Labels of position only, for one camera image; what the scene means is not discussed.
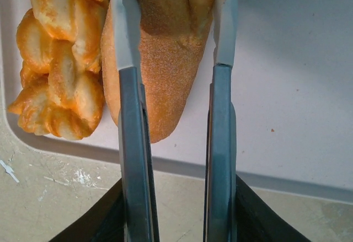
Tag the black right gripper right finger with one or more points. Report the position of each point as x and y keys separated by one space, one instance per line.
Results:
x=253 y=220

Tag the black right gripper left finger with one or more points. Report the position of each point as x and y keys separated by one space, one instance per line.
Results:
x=104 y=220

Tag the metal tongs with white tips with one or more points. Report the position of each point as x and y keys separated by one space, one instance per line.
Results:
x=132 y=115

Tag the long fake baguette loaf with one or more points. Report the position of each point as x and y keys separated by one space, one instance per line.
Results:
x=165 y=74

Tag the orange braided fake bread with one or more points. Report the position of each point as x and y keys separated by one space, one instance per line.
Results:
x=60 y=74

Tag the small white scrap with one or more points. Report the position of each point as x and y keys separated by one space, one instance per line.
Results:
x=9 y=170

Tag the white plastic tray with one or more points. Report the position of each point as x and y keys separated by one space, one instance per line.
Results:
x=275 y=87

